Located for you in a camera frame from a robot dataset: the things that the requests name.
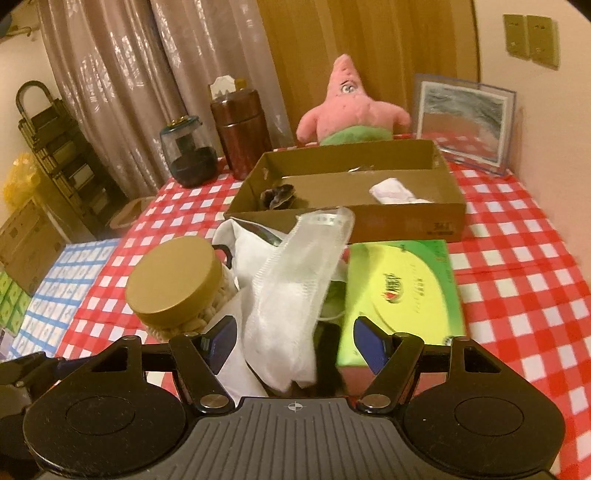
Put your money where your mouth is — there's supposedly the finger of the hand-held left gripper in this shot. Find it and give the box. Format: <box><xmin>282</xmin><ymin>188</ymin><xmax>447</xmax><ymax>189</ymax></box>
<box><xmin>0</xmin><ymin>352</ymin><xmax>62</xmax><ymax>389</ymax></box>

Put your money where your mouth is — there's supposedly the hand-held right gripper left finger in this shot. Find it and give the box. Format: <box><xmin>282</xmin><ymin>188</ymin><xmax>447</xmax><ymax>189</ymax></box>
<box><xmin>88</xmin><ymin>316</ymin><xmax>239</xmax><ymax>414</ymax></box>

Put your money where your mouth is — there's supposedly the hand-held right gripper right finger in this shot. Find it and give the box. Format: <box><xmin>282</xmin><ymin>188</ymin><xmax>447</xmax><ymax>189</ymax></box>
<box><xmin>353</xmin><ymin>316</ymin><xmax>505</xmax><ymax>414</ymax></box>

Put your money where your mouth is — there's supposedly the white mesh drawstring bag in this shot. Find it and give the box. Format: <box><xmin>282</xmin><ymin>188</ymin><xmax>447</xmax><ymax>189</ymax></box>
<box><xmin>252</xmin><ymin>207</ymin><xmax>356</xmax><ymax>324</ymax></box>

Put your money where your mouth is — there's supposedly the brown cardboard box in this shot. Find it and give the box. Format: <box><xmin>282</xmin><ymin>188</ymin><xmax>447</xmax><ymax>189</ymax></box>
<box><xmin>223</xmin><ymin>138</ymin><xmax>466</xmax><ymax>243</ymax></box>

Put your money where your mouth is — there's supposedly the small white cloth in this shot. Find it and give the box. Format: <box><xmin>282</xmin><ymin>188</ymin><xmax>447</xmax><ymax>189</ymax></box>
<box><xmin>368</xmin><ymin>178</ymin><xmax>435</xmax><ymax>205</ymax></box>

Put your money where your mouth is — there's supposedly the green tissue pack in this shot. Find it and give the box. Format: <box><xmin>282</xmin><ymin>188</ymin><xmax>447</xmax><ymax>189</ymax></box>
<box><xmin>336</xmin><ymin>239</ymin><xmax>466</xmax><ymax>370</ymax></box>

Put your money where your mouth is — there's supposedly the stack of green boxes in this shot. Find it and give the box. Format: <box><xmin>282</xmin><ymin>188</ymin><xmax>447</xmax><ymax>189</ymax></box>
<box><xmin>0</xmin><ymin>270</ymin><xmax>32</xmax><ymax>337</ymax></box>

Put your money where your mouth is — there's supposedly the jar with tan lid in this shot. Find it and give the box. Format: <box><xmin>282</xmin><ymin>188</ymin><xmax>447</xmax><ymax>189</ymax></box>
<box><xmin>124</xmin><ymin>235</ymin><xmax>232</xmax><ymax>343</ymax></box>

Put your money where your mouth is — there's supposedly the blue checkered cloth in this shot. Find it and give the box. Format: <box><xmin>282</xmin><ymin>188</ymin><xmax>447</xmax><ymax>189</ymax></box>
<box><xmin>8</xmin><ymin>237</ymin><xmax>122</xmax><ymax>358</ymax></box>

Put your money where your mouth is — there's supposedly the cardboard carton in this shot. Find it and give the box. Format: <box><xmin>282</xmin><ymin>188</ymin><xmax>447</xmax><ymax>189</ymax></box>
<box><xmin>0</xmin><ymin>198</ymin><xmax>71</xmax><ymax>297</ymax></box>

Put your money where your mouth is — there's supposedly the red checkered tablecloth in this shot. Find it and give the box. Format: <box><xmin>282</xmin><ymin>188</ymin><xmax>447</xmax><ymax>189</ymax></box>
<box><xmin>55</xmin><ymin>133</ymin><xmax>591</xmax><ymax>467</ymax></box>

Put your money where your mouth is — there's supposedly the tan basket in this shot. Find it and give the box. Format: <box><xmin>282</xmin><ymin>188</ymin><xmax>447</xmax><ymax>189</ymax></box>
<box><xmin>109</xmin><ymin>196</ymin><xmax>158</xmax><ymax>230</ymax></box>

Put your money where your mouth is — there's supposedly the yellow plastic bag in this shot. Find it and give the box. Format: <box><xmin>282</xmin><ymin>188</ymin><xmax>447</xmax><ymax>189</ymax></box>
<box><xmin>2</xmin><ymin>153</ymin><xmax>43</xmax><ymax>214</ymax></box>

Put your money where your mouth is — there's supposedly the glass jar with dark contents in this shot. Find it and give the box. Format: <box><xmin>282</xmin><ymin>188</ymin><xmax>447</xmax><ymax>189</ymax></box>
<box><xmin>160</xmin><ymin>115</ymin><xmax>218</xmax><ymax>188</ymax></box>

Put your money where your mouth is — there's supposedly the dark brown wooden canister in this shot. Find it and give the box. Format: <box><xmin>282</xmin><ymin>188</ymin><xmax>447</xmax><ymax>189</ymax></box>
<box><xmin>210</xmin><ymin>88</ymin><xmax>273</xmax><ymax>182</ymax></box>

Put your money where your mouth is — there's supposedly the black folding rack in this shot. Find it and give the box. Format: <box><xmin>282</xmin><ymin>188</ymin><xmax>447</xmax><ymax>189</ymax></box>
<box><xmin>16</xmin><ymin>80</ymin><xmax>127</xmax><ymax>234</ymax></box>

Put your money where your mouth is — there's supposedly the pink starfish plush toy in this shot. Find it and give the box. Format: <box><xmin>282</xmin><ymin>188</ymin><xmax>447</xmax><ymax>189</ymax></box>
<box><xmin>295</xmin><ymin>54</ymin><xmax>411</xmax><ymax>147</ymax></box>

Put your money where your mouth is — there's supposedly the white wooden holder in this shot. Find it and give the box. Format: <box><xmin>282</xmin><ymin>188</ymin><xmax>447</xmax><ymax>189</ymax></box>
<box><xmin>208</xmin><ymin>74</ymin><xmax>248</xmax><ymax>100</ymax></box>

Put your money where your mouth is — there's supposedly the grey patterned curtain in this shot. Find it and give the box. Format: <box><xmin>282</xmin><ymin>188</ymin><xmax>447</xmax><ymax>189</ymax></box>
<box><xmin>37</xmin><ymin>0</ymin><xmax>296</xmax><ymax>199</ymax></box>

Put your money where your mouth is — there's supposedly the wooden door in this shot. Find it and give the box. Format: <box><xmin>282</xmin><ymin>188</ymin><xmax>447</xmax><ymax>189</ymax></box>
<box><xmin>257</xmin><ymin>0</ymin><xmax>482</xmax><ymax>149</ymax></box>

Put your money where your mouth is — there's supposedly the clear acrylic picture frame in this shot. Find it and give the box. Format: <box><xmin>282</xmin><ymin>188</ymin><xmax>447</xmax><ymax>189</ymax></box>
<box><xmin>412</xmin><ymin>74</ymin><xmax>517</xmax><ymax>178</ymax></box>

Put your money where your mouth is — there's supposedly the beige wall socket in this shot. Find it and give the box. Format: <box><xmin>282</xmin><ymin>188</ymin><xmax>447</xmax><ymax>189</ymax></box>
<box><xmin>503</xmin><ymin>14</ymin><xmax>529</xmax><ymax>58</ymax></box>
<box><xmin>526</xmin><ymin>16</ymin><xmax>560</xmax><ymax>70</ymax></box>

